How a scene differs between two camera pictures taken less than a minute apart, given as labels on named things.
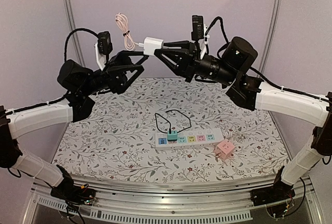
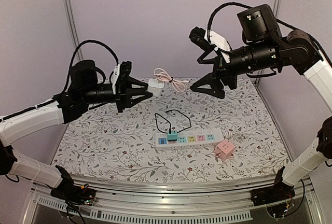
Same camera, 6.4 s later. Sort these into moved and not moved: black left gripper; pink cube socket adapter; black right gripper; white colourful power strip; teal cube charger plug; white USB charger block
Moved: black right gripper; white USB charger block; black left gripper
Not moved: white colourful power strip; teal cube charger plug; pink cube socket adapter
